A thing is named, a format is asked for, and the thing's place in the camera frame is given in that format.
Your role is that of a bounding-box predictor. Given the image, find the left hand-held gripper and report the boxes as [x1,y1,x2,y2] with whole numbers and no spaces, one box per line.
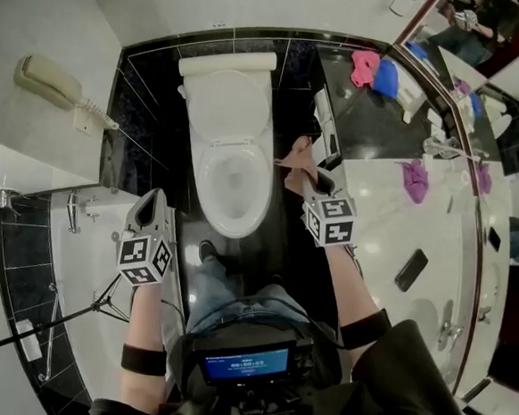
[108,185,180,289]

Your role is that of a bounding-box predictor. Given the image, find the white tray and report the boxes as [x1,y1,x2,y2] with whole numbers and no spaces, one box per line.
[394,84,430,126]

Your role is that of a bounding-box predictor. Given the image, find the person's legs in blue jeans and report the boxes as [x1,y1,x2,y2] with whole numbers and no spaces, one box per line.
[184,253,317,342]

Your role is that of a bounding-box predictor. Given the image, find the pink cloth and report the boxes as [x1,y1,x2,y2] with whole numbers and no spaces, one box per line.
[349,48,383,91]

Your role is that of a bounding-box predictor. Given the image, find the white bathtub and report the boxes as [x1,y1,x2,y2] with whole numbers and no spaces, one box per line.
[36,184,198,403]

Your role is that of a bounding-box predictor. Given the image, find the white wall-mounted dispenser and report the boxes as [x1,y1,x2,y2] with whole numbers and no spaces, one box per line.
[387,0,416,17]

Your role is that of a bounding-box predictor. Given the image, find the black chest-mounted recorder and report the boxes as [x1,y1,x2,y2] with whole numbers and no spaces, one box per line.
[188,329,317,396]

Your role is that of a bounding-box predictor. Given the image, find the white sink basin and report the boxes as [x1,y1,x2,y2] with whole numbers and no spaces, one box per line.
[408,296,445,348]

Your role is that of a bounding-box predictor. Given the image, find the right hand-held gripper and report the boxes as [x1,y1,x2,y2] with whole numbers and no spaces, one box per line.
[295,166,362,251]

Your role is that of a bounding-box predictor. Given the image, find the chrome toilet paper holder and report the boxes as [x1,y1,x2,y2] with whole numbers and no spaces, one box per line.
[308,87,348,170]

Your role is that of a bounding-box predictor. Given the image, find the chrome grab bar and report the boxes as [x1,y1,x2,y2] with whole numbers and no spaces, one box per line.
[37,281,66,385]

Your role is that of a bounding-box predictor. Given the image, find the purple cloth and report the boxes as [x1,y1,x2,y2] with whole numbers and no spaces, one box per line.
[392,157,433,205]

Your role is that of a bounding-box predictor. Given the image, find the clear glass tumbler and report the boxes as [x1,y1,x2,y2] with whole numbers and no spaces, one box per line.
[441,134,464,160]
[421,136,445,158]

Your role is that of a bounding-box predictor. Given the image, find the white toilet lid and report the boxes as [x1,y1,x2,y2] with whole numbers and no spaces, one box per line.
[183,65,275,153]

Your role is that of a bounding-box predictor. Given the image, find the black elastic armband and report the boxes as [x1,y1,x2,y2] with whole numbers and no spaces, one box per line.
[119,343,169,378]
[338,305,394,353]

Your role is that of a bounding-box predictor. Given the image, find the beige wall telephone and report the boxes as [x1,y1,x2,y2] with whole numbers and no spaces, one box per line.
[10,51,126,132]

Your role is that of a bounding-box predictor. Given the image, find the chrome sink faucet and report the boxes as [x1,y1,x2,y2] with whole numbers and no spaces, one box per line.
[435,298,467,354]

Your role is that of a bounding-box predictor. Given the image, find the white rectangular soap dish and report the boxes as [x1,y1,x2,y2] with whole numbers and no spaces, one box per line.
[12,318,46,363]

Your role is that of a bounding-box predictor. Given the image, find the black smartphone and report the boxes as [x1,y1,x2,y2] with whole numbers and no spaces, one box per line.
[393,246,431,295]

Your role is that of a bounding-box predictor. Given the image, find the person's left forearm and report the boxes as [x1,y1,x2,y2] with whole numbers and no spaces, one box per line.
[117,279,175,415]

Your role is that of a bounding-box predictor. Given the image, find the white toilet paper sheet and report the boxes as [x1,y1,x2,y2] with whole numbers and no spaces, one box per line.
[309,133,334,170]

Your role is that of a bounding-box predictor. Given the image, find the black tripod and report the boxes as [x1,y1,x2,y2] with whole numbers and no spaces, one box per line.
[0,266,135,371]

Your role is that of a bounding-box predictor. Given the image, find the blue cloth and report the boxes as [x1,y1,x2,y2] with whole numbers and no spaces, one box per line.
[371,57,402,99]

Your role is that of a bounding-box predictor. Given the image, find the brown cloth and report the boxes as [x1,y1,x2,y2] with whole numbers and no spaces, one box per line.
[273,134,325,195]

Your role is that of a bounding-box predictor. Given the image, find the person's black jacket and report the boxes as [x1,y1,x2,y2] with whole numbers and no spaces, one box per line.
[85,294,482,415]

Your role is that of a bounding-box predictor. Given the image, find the person's right forearm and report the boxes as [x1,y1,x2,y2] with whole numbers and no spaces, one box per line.
[317,242,400,372]

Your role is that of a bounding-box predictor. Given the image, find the framed wall mirror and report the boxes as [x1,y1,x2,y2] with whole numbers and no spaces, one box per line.
[367,0,519,389]

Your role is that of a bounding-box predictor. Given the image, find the white telephone wall socket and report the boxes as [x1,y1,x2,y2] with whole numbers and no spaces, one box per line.
[71,108,100,137]

